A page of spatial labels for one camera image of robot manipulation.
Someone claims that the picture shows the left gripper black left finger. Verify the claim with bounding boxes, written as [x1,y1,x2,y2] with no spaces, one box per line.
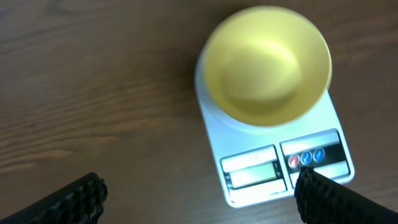
[1,172,108,224]

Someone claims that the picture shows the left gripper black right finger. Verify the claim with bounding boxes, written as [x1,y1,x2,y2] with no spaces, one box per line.
[294,167,397,224]

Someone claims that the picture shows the white digital kitchen scale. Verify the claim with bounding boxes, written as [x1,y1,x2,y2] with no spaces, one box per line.
[195,56,355,208]

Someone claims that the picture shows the pale yellow plastic bowl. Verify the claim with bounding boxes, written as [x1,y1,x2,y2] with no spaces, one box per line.
[203,6,332,126]

